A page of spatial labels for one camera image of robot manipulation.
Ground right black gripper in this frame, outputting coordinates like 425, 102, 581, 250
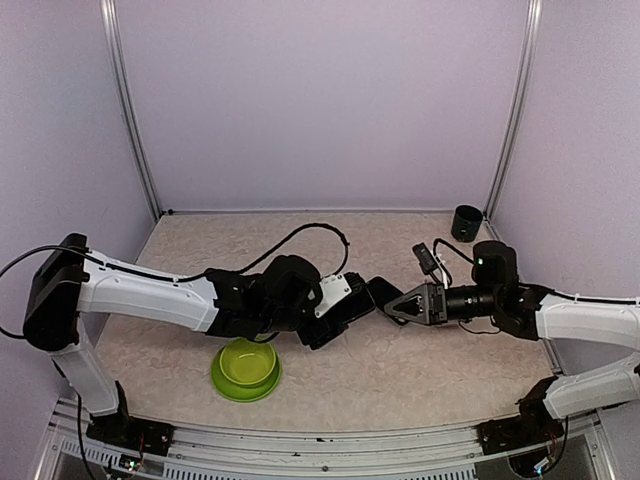
386, 281, 501, 325

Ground black phone case horizontal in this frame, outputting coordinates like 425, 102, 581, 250
325, 272, 376, 325

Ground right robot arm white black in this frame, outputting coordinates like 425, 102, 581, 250
384, 241, 639, 444

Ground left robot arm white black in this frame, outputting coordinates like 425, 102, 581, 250
2, 233, 355, 445

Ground green bowl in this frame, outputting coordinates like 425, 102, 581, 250
218, 338, 278, 387

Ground black cylinder cup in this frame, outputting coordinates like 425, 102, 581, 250
451, 205, 484, 243

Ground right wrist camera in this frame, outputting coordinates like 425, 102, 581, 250
412, 243, 449, 287

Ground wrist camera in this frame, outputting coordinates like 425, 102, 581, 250
314, 274, 352, 318
412, 243, 449, 287

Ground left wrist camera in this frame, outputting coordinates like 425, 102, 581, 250
314, 274, 352, 318

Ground front aluminium rail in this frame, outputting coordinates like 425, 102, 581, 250
27, 398, 618, 479

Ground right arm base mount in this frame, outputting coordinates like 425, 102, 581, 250
477, 376, 567, 455

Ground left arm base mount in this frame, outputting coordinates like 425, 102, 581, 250
86, 381, 175, 457

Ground right aluminium frame post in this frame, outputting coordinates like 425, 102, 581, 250
484, 0, 543, 223

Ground aluminium frame post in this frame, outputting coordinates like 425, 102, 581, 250
484, 0, 543, 223
100, 0, 163, 222

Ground left aluminium frame post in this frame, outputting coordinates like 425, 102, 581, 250
100, 0, 163, 222

